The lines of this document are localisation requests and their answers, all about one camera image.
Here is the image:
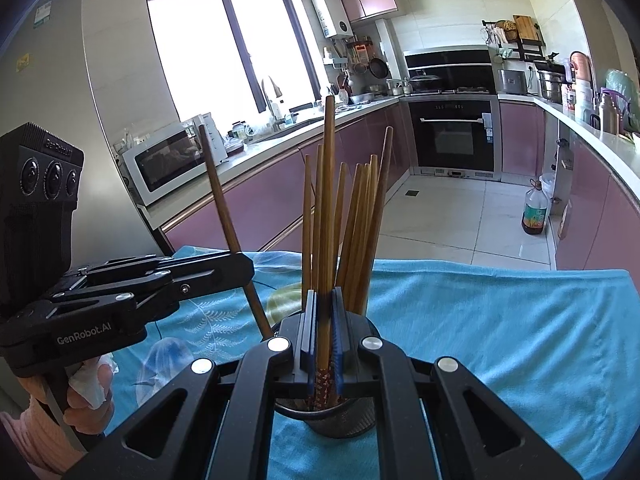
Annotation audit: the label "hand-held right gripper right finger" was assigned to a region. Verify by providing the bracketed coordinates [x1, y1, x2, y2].
[332, 287, 583, 480]

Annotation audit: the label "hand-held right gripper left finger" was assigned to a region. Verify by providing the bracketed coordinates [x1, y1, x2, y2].
[62, 288, 320, 480]

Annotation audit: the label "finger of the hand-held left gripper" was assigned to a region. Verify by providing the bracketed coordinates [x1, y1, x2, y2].
[47, 273, 255, 311]
[75, 252, 255, 286]

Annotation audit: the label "black mesh utensil holder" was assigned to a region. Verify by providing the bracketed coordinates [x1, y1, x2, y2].
[272, 310, 382, 437]

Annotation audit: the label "wooden chopstick with patterned end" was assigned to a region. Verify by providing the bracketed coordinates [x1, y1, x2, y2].
[198, 124, 275, 340]
[312, 95, 337, 411]

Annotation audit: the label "bundle of wooden chopsticks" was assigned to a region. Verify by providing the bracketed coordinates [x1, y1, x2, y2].
[301, 126, 396, 316]

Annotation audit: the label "person's left forearm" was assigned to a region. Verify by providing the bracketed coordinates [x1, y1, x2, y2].
[0, 377, 103, 476]

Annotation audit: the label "person's left hand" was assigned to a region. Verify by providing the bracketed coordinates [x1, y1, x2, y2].
[64, 354, 117, 437]

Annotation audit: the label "white tissue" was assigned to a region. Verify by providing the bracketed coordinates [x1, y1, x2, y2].
[69, 357, 108, 408]

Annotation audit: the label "white microwave oven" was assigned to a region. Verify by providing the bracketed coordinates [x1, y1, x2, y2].
[121, 121, 202, 207]

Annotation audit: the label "pink base cabinets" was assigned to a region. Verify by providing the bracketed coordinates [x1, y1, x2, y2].
[500, 99, 640, 311]
[159, 96, 412, 263]

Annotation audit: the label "blue floral tablecloth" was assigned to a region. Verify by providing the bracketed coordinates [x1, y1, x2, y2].
[102, 245, 638, 480]

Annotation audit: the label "grey refrigerator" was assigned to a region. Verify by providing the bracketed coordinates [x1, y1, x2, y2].
[0, 0, 175, 281]

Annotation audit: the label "chrome sink faucet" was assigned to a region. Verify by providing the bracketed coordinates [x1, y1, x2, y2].
[260, 75, 285, 123]

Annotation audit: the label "kitchen window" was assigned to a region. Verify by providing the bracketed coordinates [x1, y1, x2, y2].
[145, 0, 323, 123]

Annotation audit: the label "cooking oil bottle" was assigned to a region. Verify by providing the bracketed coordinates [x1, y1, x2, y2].
[521, 176, 552, 237]

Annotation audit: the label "black built-in oven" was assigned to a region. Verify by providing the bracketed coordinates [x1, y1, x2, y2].
[406, 96, 502, 175]

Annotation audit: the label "white gas water heater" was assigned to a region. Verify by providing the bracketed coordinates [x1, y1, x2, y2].
[310, 0, 352, 40]

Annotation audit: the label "pot with glass lid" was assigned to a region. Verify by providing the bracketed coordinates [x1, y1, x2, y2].
[408, 72, 444, 94]

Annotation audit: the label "black range hood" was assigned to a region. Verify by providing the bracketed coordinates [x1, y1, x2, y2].
[403, 48, 497, 96]

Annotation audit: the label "silver countertop appliance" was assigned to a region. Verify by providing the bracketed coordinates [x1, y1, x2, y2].
[497, 68, 529, 96]

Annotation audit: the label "stainless steel stockpot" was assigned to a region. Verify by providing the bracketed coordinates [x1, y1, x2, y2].
[537, 70, 567, 104]

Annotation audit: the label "white plastic canister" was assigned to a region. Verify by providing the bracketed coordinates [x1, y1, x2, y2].
[574, 80, 594, 124]

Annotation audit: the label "black dish rack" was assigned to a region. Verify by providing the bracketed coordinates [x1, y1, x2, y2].
[481, 14, 547, 62]

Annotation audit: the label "silver thermos bottle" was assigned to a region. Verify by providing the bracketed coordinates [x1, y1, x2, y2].
[599, 91, 621, 136]

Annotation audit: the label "pink kettle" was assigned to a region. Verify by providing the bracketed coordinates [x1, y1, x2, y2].
[569, 50, 594, 86]

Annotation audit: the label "wooden cutting board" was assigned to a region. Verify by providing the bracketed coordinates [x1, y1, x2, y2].
[513, 14, 541, 42]

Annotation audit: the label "green plastic bag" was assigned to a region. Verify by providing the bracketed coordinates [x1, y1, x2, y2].
[604, 68, 640, 133]

